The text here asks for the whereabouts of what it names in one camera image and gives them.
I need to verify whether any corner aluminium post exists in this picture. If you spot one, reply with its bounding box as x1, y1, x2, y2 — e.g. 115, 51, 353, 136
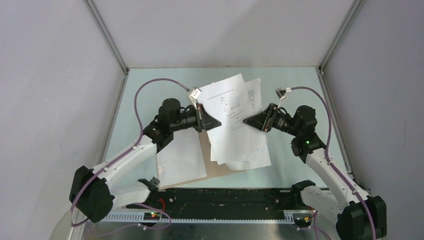
318, 0, 366, 72
83, 0, 129, 75

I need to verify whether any right circuit board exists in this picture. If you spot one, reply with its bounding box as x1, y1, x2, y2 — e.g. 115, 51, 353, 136
294, 217, 312, 228

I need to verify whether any aluminium frame rail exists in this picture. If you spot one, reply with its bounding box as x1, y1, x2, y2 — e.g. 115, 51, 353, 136
75, 188, 377, 224

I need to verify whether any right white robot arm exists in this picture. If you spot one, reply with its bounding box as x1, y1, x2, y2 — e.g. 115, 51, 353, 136
243, 103, 387, 240

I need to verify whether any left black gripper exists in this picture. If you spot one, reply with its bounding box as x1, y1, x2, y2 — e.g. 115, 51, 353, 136
170, 103, 221, 133

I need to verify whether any left circuit board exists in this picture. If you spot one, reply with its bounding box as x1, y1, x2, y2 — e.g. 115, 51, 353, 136
143, 212, 161, 221

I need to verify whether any brown cardboard folder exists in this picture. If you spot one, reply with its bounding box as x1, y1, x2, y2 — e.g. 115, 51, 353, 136
159, 132, 235, 190

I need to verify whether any circuit board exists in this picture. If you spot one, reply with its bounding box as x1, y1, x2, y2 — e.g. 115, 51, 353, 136
294, 217, 312, 228
143, 212, 161, 221

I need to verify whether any left corner aluminium post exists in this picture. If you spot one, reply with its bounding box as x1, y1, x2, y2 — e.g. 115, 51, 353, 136
83, 0, 129, 75

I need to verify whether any white paper sheet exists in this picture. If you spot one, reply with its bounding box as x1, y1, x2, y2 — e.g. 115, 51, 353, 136
156, 129, 207, 189

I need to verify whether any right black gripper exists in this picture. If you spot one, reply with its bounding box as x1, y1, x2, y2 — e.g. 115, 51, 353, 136
242, 103, 301, 138

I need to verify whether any right corner aluminium post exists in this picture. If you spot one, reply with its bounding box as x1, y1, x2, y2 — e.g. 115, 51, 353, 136
318, 0, 366, 72

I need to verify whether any printed paper sheet stack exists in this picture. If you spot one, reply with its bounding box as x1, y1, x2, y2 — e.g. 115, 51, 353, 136
197, 74, 271, 171

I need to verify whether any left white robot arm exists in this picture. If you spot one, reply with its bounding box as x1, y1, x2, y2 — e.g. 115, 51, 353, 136
69, 98, 222, 223

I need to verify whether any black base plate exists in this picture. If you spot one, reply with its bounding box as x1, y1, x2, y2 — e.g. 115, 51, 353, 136
144, 188, 311, 221

